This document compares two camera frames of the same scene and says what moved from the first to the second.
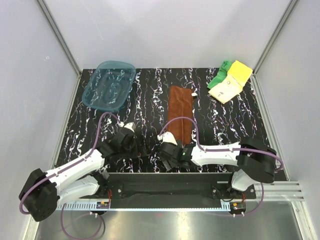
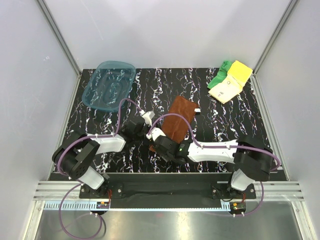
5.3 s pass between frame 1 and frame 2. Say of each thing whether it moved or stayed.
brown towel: moved
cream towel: stayed
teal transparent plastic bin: stayed
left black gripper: moved
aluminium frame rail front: stayed
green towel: stayed
